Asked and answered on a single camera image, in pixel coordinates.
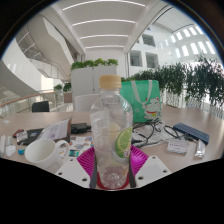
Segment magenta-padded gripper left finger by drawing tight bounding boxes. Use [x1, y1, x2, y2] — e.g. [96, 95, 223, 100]
[54, 146, 98, 189]

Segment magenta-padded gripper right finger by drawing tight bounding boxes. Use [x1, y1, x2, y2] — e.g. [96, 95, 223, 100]
[128, 144, 173, 188]

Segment clear plastic bottle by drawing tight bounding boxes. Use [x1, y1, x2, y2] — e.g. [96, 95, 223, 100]
[89, 74, 134, 190]

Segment colourful sticker sheet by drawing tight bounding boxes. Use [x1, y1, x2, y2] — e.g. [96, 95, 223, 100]
[59, 134, 95, 158]

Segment black power adapter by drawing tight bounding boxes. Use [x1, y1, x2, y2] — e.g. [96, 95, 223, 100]
[70, 122, 92, 135]

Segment white card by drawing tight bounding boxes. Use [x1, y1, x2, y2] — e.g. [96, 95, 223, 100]
[167, 138, 190, 155]

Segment printed booklet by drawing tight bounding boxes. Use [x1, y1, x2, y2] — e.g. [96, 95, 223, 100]
[37, 117, 73, 142]

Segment white mug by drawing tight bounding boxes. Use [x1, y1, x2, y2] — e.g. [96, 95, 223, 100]
[24, 138, 71, 171]

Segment black notebook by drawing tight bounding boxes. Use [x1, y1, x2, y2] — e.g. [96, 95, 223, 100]
[18, 127, 46, 146]

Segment dark blue keyboard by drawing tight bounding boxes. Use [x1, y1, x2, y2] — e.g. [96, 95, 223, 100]
[172, 122, 211, 145]

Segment white chair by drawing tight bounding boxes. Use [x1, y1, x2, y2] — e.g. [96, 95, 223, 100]
[73, 93, 101, 112]

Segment green tote bag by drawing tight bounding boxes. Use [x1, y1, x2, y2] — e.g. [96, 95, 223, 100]
[119, 79, 163, 124]

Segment clear plastic packet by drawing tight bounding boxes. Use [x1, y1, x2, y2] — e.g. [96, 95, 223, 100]
[194, 139, 206, 159]

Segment white packet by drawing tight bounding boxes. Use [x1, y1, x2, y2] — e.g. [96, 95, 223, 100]
[15, 130, 29, 145]

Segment black chair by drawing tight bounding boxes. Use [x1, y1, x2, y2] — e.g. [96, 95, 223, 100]
[31, 100, 51, 113]

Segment brown planter with plants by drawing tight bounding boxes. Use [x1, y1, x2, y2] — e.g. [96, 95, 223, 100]
[53, 82, 73, 104]

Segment small black and red case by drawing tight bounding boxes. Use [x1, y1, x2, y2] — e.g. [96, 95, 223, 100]
[12, 128, 24, 138]

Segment white computer mouse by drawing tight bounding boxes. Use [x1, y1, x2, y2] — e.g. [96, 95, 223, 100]
[4, 144, 17, 158]

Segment white cabinet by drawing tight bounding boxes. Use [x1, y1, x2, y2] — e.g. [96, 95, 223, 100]
[70, 65, 118, 108]

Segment row of tall green plants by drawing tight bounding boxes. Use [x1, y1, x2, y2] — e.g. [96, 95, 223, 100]
[121, 56, 224, 118]

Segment green plants atop cabinet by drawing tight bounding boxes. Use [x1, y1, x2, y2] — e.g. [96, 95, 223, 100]
[70, 58, 119, 71]

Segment tangle of black cables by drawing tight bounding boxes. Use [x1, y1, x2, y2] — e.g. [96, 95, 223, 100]
[131, 120, 183, 148]

